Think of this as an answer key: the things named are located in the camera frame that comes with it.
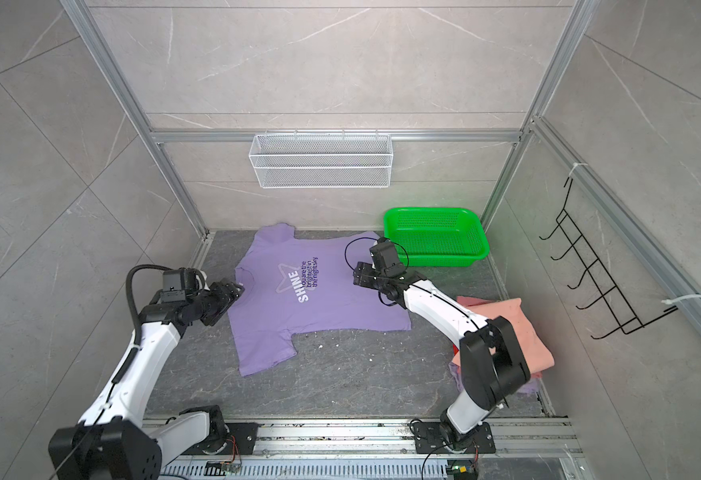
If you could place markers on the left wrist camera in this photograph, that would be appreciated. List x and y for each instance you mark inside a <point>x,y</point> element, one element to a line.
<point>181,285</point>

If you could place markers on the green plastic basket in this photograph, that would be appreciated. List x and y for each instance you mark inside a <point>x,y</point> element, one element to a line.
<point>437,236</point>

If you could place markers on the folded purple t shirt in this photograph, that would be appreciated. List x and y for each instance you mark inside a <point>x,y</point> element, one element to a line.
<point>530,387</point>

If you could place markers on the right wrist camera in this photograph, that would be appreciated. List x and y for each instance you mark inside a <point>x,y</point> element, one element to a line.
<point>386,259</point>

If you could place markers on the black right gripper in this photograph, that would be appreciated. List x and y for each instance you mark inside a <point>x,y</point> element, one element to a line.
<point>363,275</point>

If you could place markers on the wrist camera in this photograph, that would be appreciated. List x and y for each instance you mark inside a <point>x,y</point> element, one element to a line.
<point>181,285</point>
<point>386,259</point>

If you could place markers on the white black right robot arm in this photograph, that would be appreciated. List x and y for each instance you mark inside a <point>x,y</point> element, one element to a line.
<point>493,365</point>

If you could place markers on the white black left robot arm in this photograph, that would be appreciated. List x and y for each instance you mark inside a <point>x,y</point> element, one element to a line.
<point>109,440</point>

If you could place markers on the folded pink t shirt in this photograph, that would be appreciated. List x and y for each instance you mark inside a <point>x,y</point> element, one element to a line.
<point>536,353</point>

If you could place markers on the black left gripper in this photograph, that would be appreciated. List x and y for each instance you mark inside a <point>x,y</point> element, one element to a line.
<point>223,299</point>

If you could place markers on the black wire hook rack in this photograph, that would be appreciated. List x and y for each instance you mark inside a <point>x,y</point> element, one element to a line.
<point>593,269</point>

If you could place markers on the white wire wall basket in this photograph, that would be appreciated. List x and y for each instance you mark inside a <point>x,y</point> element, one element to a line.
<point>314,161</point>

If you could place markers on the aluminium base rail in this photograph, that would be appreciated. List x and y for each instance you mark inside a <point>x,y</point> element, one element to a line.
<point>334,439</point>

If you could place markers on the purple t shirt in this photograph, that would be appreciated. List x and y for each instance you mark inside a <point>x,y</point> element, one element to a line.
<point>296,286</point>
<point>530,387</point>

